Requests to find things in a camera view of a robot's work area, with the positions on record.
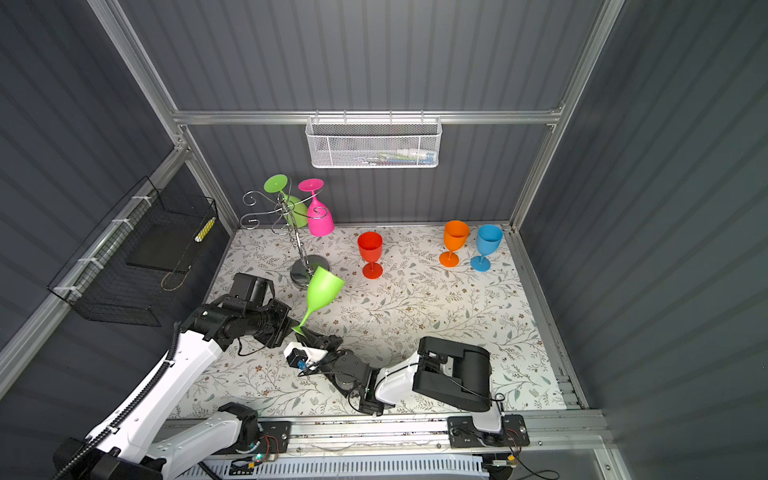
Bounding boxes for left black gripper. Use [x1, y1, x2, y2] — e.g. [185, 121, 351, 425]
[247, 297, 301, 347]

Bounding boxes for green plastic wine glass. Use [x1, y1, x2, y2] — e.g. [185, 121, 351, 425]
[291, 266, 345, 335]
[263, 174, 308, 228]

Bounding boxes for red plastic wine glass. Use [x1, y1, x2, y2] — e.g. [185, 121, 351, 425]
[358, 232, 383, 279]

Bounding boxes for pink plastic wine glass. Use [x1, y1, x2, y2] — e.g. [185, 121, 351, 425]
[298, 178, 335, 237]

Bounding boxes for orange plastic wine glass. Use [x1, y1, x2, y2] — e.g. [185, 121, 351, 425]
[439, 220, 470, 268]

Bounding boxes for blue plastic wine glass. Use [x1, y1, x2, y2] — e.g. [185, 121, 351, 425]
[470, 225, 503, 272]

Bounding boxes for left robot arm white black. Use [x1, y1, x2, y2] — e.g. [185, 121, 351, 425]
[53, 273, 291, 479]

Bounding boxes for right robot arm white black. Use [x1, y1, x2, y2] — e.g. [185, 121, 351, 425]
[283, 330, 530, 453]

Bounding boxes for chrome wine glass rack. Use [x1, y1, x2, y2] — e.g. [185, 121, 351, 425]
[239, 189, 330, 290]

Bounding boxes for yellow item in black basket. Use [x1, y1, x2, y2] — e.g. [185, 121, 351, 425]
[194, 217, 217, 243]

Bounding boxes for white ventilation grille strip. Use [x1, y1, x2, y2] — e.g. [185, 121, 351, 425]
[206, 454, 490, 479]

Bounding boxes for items in white basket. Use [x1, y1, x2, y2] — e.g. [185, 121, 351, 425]
[352, 149, 438, 167]

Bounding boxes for black wire basket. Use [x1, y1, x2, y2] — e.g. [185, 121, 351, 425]
[47, 177, 224, 327]

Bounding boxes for white wire mesh basket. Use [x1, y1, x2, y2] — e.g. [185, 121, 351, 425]
[305, 116, 443, 169]

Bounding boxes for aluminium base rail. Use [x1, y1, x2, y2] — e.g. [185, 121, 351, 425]
[158, 413, 601, 457]

